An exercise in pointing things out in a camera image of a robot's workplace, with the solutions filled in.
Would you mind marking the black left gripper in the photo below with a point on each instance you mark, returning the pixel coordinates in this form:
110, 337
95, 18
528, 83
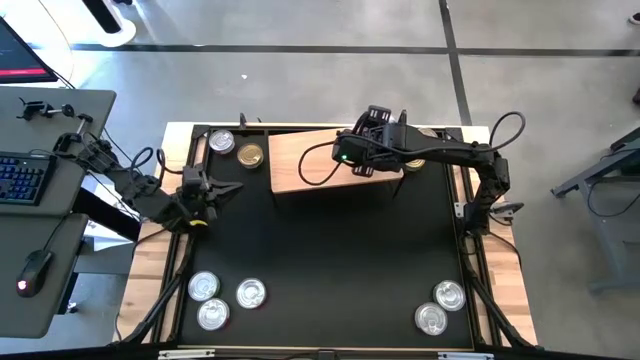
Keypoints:
196, 192

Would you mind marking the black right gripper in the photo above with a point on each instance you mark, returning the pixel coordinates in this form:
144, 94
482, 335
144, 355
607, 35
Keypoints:
380, 147

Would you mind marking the green label gold lid can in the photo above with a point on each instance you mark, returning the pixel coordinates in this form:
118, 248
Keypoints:
416, 165
250, 155

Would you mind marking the red label seafood can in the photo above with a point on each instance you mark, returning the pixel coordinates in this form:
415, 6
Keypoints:
213, 314
221, 141
431, 318
251, 293

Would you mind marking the green label silver lid can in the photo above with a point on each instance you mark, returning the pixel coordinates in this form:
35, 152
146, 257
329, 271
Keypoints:
449, 295
203, 286

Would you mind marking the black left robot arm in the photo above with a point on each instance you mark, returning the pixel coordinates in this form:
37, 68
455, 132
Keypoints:
145, 197

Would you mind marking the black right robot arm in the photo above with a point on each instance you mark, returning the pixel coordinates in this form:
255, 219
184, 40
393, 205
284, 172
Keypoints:
450, 147

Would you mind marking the silver lid seafood can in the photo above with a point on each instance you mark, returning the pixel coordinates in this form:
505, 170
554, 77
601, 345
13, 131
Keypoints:
429, 132

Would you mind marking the wooden shelf with black legs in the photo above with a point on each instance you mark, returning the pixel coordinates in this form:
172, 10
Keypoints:
300, 165

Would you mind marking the black desk leg bar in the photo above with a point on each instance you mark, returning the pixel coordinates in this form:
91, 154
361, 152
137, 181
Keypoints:
100, 210

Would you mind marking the white paper sheet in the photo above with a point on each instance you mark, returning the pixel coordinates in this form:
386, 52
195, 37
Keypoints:
100, 232

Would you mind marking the grey desk top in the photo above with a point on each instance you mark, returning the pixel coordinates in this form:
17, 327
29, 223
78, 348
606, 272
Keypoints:
100, 105
40, 320

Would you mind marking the black desk clamp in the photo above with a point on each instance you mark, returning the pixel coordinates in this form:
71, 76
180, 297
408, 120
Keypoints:
31, 107
86, 118

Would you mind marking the black table mat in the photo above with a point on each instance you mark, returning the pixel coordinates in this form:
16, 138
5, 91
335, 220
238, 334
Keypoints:
350, 320

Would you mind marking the white round stand base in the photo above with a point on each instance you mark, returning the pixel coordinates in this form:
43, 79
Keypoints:
122, 37

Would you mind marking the black backlit keyboard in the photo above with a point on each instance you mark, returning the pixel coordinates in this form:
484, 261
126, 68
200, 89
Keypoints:
25, 180

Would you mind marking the black computer mouse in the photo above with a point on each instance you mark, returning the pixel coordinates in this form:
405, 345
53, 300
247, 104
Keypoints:
34, 272

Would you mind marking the black stand pole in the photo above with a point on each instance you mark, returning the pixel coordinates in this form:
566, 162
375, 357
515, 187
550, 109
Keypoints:
102, 15

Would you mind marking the black computer monitor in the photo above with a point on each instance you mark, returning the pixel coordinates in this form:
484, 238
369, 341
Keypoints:
20, 55

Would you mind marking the grey metal table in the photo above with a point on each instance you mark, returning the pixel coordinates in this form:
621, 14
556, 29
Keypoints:
612, 240

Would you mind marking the person's shoe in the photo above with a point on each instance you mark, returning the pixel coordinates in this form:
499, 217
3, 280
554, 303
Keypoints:
635, 19

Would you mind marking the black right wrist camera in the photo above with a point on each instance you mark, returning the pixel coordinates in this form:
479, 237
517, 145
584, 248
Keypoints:
342, 145

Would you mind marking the black frame clamp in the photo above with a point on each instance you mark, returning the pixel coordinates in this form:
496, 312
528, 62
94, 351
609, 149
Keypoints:
403, 117
243, 122

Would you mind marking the black aluminium table frame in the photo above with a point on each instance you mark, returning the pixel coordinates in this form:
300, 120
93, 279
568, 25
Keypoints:
200, 131

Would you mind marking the grey right base bracket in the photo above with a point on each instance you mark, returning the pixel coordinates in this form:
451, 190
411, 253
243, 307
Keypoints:
507, 209

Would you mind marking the silver frame bracket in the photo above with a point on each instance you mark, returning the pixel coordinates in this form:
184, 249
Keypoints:
465, 356
185, 354

